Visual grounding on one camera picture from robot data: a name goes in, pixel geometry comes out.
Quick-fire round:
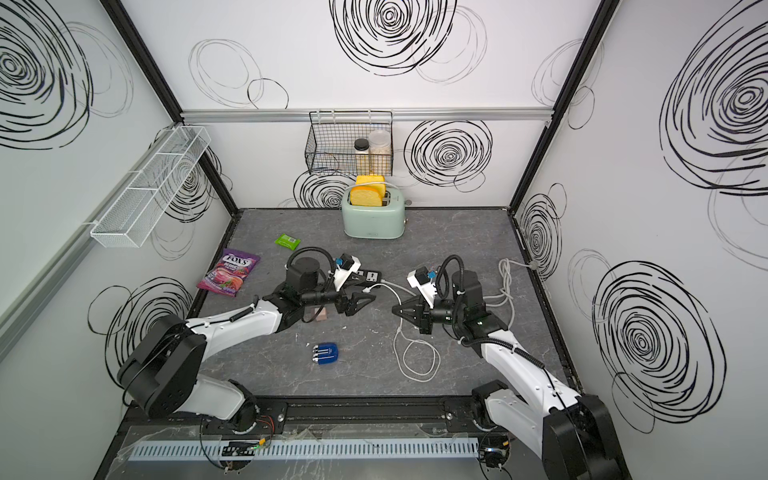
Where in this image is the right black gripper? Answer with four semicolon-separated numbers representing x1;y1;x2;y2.
393;295;465;336

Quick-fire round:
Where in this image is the black power strip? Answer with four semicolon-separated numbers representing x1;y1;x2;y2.
356;270;382;288

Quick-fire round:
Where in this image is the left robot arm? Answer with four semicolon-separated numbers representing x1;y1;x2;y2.
117;247;375;435

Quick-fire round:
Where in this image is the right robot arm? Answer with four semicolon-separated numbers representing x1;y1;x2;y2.
392;255;631;479

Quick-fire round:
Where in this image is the mint green toaster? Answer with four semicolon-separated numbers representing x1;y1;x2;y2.
341;182;406;240

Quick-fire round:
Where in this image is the green candy packet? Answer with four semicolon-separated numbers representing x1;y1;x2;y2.
275;234;301;251

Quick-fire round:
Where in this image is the yellow sponge toast front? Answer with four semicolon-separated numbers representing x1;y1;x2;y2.
349;184;386;208

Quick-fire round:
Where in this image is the yellow sponge toast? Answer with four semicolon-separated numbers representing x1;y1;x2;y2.
355;175;387;187
349;184;386;208

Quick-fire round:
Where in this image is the yellow sponge toast back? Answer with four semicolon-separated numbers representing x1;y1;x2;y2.
355;175;387;187

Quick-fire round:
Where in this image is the purple candy bag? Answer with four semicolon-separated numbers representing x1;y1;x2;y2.
197;248;261;297

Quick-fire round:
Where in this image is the white lid plastic jar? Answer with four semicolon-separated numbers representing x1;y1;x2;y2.
367;129;392;176

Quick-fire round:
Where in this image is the black lid spice jar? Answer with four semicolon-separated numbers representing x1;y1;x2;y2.
354;138;371;176

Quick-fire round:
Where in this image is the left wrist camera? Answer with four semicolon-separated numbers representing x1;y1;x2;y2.
333;253;361;291

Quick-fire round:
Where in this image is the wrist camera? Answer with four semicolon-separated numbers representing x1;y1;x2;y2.
407;266;437;308
333;253;361;291

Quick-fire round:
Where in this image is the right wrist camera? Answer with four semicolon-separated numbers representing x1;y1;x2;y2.
407;266;437;308

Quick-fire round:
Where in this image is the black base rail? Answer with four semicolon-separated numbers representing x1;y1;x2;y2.
120;382;530;437

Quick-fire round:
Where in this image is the grey slotted cable duct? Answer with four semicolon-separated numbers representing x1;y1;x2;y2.
128;438;479;463

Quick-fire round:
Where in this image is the black wire basket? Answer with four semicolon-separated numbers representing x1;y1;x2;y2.
304;110;394;176

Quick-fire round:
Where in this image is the white wire shelf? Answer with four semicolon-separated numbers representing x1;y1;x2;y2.
90;125;210;248

